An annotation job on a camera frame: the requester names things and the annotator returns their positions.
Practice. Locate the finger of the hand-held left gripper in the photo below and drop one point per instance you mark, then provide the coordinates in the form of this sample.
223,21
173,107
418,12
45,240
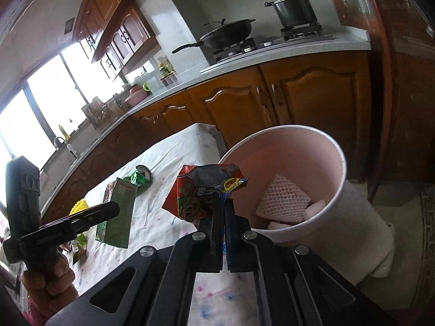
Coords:
98,212

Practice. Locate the yellow foam fruit net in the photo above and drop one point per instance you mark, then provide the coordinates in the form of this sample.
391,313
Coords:
80,207

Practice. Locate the green snack wrapper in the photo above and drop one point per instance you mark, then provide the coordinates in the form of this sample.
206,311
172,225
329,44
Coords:
81,248

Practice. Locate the grey kitchen countertop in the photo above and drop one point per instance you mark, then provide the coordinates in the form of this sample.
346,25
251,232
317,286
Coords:
346,46

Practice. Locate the white foam fruit net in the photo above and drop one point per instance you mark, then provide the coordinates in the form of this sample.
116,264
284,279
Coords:
283,198

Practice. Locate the yellow dish soap bottle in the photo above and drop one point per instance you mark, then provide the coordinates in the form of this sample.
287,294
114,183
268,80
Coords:
64,133

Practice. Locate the person's left hand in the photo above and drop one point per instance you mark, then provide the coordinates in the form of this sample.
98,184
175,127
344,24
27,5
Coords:
54,285

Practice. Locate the ceiling vent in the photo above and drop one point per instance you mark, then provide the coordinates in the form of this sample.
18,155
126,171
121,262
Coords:
69,26

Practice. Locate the white foam block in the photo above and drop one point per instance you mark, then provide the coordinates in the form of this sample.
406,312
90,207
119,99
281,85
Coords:
314,209
278,227

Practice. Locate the pink basin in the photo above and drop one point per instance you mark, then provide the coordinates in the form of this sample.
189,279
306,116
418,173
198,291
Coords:
134,97

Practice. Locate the chrome faucet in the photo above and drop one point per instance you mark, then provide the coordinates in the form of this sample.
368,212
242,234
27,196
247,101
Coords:
66,147

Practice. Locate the wooden lower cabinets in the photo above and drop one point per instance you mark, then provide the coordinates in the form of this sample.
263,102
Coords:
306,95

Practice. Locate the dark steel pot with lid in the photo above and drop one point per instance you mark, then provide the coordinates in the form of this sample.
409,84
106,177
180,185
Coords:
295,10

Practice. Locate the utensil rack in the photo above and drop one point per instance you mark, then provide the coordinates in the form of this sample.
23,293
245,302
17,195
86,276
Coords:
97,113

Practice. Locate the kitchen window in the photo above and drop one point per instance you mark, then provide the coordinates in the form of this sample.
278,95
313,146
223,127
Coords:
44,102

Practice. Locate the green yellow bottle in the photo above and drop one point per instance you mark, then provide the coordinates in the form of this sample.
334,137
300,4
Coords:
166,69

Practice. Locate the gas stove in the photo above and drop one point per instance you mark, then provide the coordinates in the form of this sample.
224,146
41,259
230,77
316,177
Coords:
265,46

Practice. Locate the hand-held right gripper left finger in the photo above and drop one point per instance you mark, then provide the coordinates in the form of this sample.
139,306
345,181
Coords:
212,241

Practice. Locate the wall power outlet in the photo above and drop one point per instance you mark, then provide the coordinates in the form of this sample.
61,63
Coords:
141,71

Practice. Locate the pink bin with white rim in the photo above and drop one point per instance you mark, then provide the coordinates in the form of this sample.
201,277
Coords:
340,217

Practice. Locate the black wok with lid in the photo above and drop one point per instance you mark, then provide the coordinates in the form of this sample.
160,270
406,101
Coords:
227,34

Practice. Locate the wooden upper cabinets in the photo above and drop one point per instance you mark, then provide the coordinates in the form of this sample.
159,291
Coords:
115,17

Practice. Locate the wooden cabinets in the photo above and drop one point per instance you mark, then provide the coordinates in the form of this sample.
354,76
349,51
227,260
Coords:
115,17
306,95

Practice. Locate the green cup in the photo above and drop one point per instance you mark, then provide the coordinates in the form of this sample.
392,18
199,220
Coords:
146,87

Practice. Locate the green carton box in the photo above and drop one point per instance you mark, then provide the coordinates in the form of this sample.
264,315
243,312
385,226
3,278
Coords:
117,214

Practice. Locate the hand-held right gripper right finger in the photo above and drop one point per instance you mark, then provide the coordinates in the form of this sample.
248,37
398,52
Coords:
232,244

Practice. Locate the red snack bag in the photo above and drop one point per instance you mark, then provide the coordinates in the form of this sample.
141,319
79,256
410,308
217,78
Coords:
193,193

